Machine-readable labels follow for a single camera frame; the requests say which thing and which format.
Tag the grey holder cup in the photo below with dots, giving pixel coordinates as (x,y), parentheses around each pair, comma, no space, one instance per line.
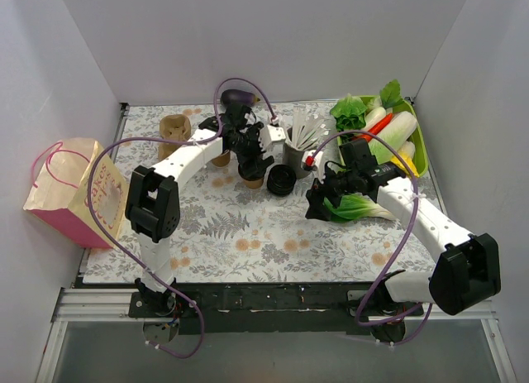
(294,158)

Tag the orange carrot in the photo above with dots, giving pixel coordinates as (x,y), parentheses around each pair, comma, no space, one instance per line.
(374,128)

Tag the stack of paper cups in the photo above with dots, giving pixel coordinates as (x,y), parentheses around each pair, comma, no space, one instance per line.
(222,160)

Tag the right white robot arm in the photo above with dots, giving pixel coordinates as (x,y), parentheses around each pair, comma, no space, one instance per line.
(467,269)

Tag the paper bag with pink handles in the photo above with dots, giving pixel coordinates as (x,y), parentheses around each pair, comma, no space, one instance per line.
(60,194)

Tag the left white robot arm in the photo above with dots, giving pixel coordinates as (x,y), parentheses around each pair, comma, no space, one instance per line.
(152,206)

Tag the floral table mat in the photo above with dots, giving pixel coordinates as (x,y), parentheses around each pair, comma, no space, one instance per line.
(229,233)

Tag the green lettuce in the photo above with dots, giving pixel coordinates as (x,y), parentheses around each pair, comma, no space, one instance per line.
(349,113)

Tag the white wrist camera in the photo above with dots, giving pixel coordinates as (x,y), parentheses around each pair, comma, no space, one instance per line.
(312,160)
(272,134)

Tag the cardboard cup carrier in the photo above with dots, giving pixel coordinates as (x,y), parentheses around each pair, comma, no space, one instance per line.
(175,127)

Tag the purple eggplant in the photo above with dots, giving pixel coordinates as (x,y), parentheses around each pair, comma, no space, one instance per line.
(235,96)

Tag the bok choy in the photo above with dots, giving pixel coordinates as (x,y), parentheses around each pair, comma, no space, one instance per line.
(354,207)

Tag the stack of black lids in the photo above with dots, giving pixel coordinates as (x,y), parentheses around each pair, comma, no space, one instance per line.
(281,180)

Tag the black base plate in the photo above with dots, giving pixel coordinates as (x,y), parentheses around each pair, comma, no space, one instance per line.
(271,307)

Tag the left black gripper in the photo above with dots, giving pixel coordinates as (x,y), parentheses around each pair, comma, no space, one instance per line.
(252,164)

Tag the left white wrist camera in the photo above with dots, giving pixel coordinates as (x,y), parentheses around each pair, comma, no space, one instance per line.
(272,134)

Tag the white radish with leaves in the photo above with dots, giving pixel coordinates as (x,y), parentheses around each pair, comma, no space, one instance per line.
(379,106)

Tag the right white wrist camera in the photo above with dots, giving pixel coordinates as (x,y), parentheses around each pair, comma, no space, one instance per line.
(312,160)

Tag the yellow flower vegetable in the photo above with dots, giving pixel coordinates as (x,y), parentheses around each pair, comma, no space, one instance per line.
(406,152)

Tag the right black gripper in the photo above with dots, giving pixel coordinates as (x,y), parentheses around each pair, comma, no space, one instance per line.
(321,194)

